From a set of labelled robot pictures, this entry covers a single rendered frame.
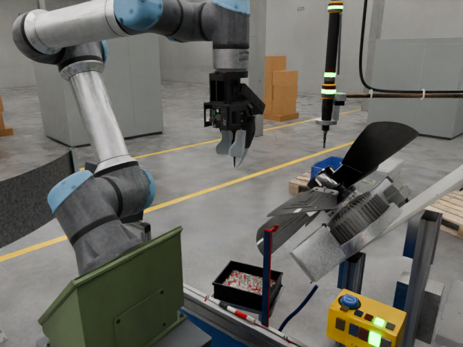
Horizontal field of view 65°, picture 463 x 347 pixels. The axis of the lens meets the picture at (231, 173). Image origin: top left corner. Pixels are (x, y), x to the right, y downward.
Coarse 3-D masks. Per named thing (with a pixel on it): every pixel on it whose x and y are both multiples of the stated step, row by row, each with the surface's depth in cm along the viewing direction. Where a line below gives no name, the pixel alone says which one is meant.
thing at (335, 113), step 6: (336, 96) 117; (342, 96) 116; (336, 102) 117; (342, 102) 116; (336, 108) 118; (336, 114) 118; (318, 120) 119; (324, 120) 118; (330, 120) 118; (336, 120) 119
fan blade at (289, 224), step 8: (280, 216) 143; (288, 216) 140; (296, 216) 137; (304, 216) 135; (264, 224) 149; (272, 224) 143; (280, 224) 140; (288, 224) 137; (296, 224) 135; (272, 232) 140; (280, 232) 137; (288, 232) 135; (256, 240) 144; (272, 240) 137; (280, 240) 134; (272, 248) 133
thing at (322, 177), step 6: (318, 174) 132; (324, 174) 132; (330, 174) 132; (312, 180) 133; (318, 180) 132; (324, 180) 131; (330, 180) 131; (336, 180) 131; (312, 186) 134; (318, 186) 132; (324, 186) 131; (330, 186) 131; (336, 186) 131; (342, 186) 133; (354, 186) 133; (342, 192) 131; (348, 192) 128; (342, 198) 128; (330, 210) 131
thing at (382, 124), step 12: (372, 132) 113; (384, 132) 114; (396, 132) 115; (408, 132) 116; (360, 144) 118; (372, 144) 119; (384, 144) 119; (396, 144) 120; (348, 156) 123; (360, 156) 123; (372, 156) 123; (384, 156) 123; (360, 168) 127; (372, 168) 127
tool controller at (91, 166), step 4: (88, 164) 143; (92, 164) 142; (96, 164) 141; (88, 168) 143; (92, 168) 141; (92, 172) 141; (140, 212) 139; (128, 216) 134; (132, 216) 136; (136, 216) 138; (140, 216) 139; (124, 220) 133; (128, 220) 135; (132, 220) 136; (136, 220) 138
